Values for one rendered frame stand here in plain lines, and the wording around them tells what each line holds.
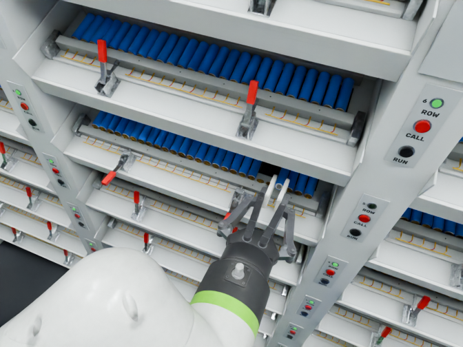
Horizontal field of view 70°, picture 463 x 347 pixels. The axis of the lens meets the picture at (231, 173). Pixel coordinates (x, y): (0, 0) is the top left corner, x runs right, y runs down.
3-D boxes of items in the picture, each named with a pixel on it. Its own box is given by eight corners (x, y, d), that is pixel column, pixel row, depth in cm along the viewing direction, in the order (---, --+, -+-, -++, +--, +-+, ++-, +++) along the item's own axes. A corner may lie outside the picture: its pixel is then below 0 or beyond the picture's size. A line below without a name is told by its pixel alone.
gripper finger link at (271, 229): (257, 241, 50) (265, 245, 49) (282, 198, 58) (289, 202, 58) (252, 257, 52) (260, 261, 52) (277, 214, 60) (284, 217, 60)
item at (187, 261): (281, 315, 98) (285, 315, 86) (106, 244, 110) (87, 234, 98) (300, 250, 105) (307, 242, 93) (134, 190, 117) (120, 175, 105)
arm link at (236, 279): (189, 321, 47) (251, 349, 45) (194, 272, 39) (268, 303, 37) (207, 286, 51) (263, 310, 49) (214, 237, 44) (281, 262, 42)
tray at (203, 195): (314, 248, 69) (323, 238, 60) (71, 161, 81) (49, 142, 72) (338, 165, 76) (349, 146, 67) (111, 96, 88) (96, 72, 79)
